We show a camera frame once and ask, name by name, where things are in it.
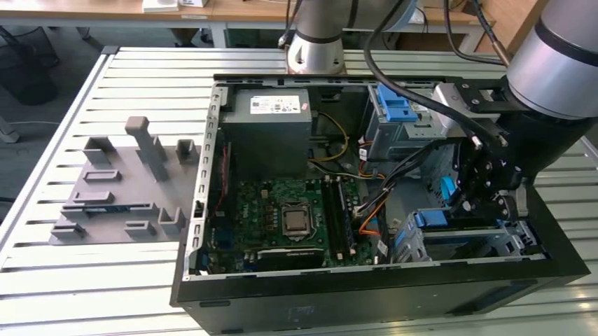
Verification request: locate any black mesh wastebasket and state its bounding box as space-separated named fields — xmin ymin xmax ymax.
xmin=0 ymin=24 xmax=61 ymax=106

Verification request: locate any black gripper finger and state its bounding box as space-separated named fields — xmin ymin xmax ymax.
xmin=450 ymin=139 xmax=506 ymax=217
xmin=490 ymin=188 xmax=531 ymax=223

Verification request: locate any CPU socket with metal cover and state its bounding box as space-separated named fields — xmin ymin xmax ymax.
xmin=278 ymin=201 xmax=316 ymax=243

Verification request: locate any grey parts rack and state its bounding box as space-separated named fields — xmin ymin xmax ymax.
xmin=48 ymin=116 xmax=203 ymax=248

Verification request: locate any metal disk bay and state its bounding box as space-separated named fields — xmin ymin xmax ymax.
xmin=391 ymin=209 xmax=538 ymax=264

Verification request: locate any black cable bundle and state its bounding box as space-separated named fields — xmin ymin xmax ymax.
xmin=359 ymin=139 xmax=463 ymax=225

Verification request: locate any hard disk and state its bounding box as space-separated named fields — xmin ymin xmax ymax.
xmin=412 ymin=208 xmax=510 ymax=234

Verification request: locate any black RAM slot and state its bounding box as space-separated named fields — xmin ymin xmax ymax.
xmin=320 ymin=176 xmax=344 ymax=260
xmin=330 ymin=176 xmax=351 ymax=258

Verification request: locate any blue plastic drive latch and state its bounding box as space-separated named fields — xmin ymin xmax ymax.
xmin=376 ymin=83 xmax=415 ymax=123

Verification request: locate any thin red wire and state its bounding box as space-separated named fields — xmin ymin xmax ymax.
xmin=212 ymin=141 xmax=232 ymax=216

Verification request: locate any blue data wire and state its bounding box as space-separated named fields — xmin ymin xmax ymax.
xmin=438 ymin=176 xmax=458 ymax=206

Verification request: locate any silver CPU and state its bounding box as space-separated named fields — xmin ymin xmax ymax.
xmin=282 ymin=209 xmax=311 ymax=236

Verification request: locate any plain white box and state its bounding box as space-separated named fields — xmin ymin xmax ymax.
xmin=141 ymin=0 xmax=179 ymax=13

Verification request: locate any metal optical drive cage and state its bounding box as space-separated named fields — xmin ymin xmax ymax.
xmin=363 ymin=83 xmax=469 ymax=162

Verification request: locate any white stand foot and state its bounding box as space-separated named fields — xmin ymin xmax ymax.
xmin=0 ymin=115 xmax=20 ymax=144

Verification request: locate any long wooden desk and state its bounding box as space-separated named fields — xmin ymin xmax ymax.
xmin=0 ymin=0 xmax=497 ymax=53

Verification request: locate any green motherboard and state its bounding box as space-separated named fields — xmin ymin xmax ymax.
xmin=204 ymin=176 xmax=388 ymax=274

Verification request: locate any wooden cabinet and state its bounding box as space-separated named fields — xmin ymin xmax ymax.
xmin=475 ymin=0 xmax=550 ymax=64

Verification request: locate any black graphics card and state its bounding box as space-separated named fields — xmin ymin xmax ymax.
xmin=255 ymin=247 xmax=326 ymax=271

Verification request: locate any orange wire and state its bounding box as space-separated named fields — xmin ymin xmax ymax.
xmin=358 ymin=213 xmax=391 ymax=242

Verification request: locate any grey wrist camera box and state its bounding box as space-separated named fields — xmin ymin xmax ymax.
xmin=431 ymin=83 xmax=509 ymax=141

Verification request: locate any thick black cable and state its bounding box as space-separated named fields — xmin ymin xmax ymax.
xmin=443 ymin=0 xmax=513 ymax=67
xmin=363 ymin=0 xmax=509 ymax=150

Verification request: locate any grey power supply unit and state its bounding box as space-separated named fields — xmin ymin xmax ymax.
xmin=219 ymin=87 xmax=314 ymax=180

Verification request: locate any black open PC case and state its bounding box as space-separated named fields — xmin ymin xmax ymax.
xmin=168 ymin=73 xmax=590 ymax=334

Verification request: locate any black cable with silver plug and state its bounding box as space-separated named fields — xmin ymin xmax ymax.
xmin=278 ymin=0 xmax=295 ymax=49

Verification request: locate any yellow wire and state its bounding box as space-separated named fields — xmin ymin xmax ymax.
xmin=307 ymin=111 xmax=351 ymax=164

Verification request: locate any dark brown box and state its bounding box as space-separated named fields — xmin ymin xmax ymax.
xmin=450 ymin=0 xmax=483 ymax=17

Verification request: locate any RAM stick with blue label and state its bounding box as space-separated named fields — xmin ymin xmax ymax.
xmin=63 ymin=205 xmax=135 ymax=215

